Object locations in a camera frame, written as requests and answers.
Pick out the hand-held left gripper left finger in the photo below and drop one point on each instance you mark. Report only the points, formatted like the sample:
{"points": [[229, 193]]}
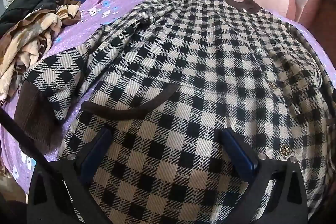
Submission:
{"points": [[95, 153]]}

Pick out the purple floral bedsheet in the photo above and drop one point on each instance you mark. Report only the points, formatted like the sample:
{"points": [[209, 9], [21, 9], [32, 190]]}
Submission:
{"points": [[105, 16]]}

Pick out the black and white checked jacket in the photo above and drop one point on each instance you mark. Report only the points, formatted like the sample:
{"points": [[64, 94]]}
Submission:
{"points": [[183, 69]]}

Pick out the beige and brown blanket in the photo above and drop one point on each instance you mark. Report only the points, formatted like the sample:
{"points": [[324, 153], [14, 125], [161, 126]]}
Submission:
{"points": [[31, 37]]}

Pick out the dark grey jacket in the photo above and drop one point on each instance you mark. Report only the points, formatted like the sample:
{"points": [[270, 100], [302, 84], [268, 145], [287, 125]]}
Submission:
{"points": [[23, 3]]}

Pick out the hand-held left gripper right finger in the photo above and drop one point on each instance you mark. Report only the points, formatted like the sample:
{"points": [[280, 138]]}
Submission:
{"points": [[237, 153]]}

